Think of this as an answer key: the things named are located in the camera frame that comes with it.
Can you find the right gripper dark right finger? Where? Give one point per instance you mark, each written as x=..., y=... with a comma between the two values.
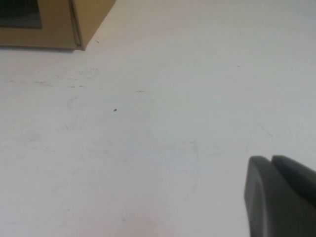
x=296, y=170

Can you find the lower cardboard drawer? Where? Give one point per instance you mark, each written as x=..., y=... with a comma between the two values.
x=93, y=19

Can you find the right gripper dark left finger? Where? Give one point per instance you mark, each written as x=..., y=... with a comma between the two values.
x=276, y=205

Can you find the cardboard drawer with neat window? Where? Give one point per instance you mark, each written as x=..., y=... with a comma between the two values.
x=56, y=34

